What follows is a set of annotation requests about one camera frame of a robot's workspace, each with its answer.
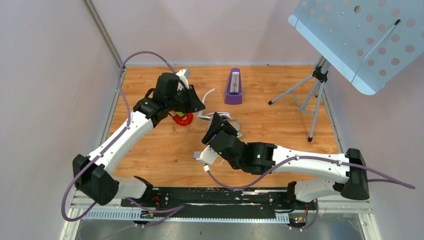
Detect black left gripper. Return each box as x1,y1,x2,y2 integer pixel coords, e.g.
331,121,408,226
166,84,206,114

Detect light blue music stand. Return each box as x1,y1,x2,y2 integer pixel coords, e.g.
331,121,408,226
276,0,424,141

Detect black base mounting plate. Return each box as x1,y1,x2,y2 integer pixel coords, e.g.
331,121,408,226
121,187,316,220

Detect purple metronome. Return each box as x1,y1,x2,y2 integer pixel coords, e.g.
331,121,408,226
224,67,243,105

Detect aluminium frame rail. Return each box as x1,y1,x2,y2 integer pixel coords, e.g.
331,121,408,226
69,191,381,240

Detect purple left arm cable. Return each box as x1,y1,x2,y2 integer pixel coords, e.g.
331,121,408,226
61,50,185,229

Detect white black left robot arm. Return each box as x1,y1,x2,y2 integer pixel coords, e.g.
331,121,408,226
72,68,205,207

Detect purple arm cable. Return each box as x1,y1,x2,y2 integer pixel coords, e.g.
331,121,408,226
205,155,416,231
61,50,185,229

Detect red plastic piece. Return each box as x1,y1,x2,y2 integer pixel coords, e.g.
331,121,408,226
172,113,194,126

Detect flag pattern glasses case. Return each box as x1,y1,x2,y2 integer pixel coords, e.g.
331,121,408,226
213,120,243,138

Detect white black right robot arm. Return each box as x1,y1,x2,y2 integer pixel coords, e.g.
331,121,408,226
194,113,370,209

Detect green rectangular block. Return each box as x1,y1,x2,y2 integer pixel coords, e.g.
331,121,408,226
175,112,186,118

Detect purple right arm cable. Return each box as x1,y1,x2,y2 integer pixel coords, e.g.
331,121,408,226
205,155,416,231

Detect white frame sunglasses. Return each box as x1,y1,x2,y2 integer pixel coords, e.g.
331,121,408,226
196,88,232,122

